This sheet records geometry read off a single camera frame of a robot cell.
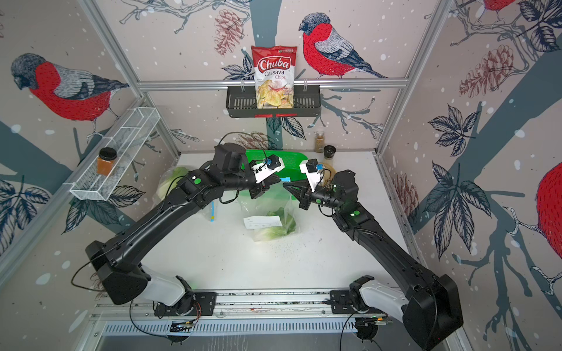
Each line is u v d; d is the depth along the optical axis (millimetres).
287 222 761
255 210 844
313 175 600
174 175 1005
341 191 552
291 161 598
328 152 1063
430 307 378
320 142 1180
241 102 947
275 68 850
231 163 513
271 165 552
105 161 657
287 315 720
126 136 856
